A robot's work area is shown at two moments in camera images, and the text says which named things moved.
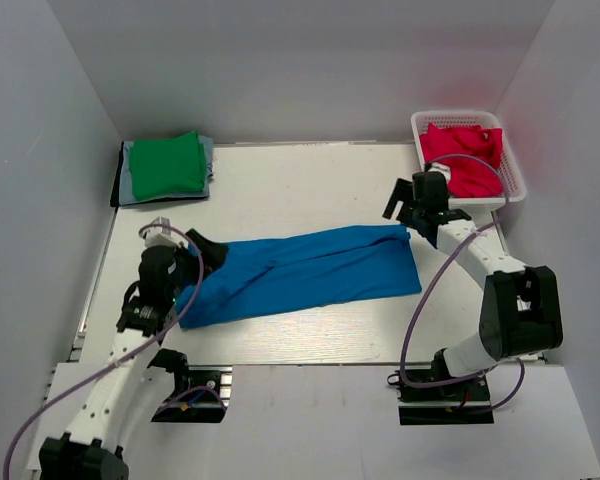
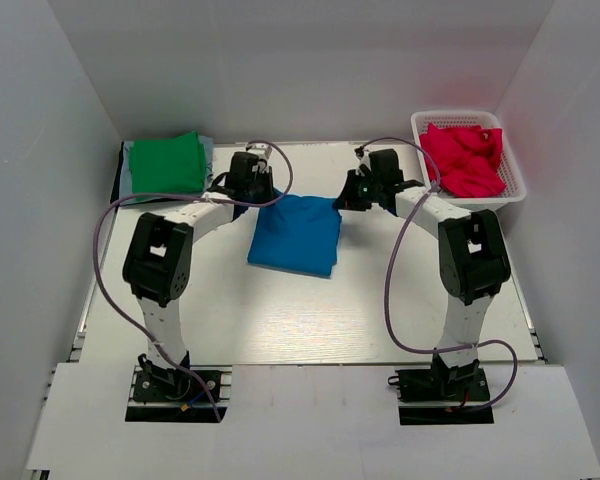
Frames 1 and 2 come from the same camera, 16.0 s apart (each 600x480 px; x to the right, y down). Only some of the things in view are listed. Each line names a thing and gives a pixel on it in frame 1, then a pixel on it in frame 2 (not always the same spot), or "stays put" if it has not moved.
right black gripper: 402,192 → 348,199
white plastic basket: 513,184 stays put
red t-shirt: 474,155 stays put
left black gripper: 213,253 → 267,176
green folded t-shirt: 168,165 stays put
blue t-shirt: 267,277 → 296,233
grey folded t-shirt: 127,193 stays put
